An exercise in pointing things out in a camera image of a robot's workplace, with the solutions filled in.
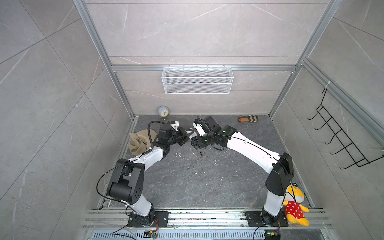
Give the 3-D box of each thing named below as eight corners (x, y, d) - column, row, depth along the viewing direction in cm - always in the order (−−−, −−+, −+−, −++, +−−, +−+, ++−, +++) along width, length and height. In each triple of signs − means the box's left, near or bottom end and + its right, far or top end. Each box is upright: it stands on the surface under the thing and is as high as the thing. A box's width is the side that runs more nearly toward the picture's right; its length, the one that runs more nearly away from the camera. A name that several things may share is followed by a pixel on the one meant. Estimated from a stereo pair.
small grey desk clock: (159, 120, 120) (157, 111, 113) (160, 113, 125) (158, 105, 118) (168, 120, 120) (166, 111, 113) (169, 113, 125) (168, 105, 118)
